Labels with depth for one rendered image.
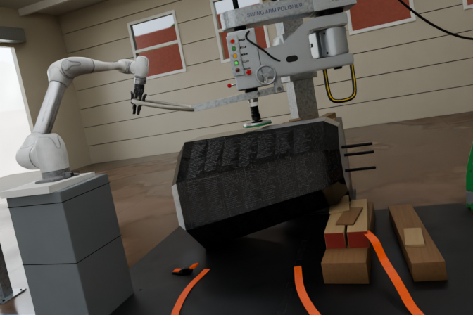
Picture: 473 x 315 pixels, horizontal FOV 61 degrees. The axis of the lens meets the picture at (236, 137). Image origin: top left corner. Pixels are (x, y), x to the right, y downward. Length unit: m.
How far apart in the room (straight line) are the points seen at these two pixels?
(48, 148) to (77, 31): 9.12
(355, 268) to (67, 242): 1.54
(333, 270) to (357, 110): 6.61
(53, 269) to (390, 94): 7.34
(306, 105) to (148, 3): 7.26
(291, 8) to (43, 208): 2.03
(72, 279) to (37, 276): 0.25
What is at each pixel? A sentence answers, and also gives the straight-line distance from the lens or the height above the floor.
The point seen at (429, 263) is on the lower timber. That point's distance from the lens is 2.36.
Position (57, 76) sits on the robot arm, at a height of 1.46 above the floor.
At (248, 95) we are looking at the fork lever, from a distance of 2.98.
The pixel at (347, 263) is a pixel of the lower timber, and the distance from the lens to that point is 2.34.
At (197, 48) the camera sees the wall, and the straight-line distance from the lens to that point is 9.63.
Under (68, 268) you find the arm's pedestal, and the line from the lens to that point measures 2.47.
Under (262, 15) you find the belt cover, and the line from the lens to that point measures 2.98.
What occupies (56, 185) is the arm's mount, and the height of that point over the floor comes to 0.83.
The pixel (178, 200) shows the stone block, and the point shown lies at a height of 0.48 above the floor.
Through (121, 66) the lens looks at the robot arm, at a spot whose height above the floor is 1.50.
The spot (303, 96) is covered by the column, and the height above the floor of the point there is 1.00.
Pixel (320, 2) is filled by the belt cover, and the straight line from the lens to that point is 3.02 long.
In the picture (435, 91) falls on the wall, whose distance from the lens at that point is 8.76.
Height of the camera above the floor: 1.13
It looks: 6 degrees down
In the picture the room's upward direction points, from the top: 11 degrees counter-clockwise
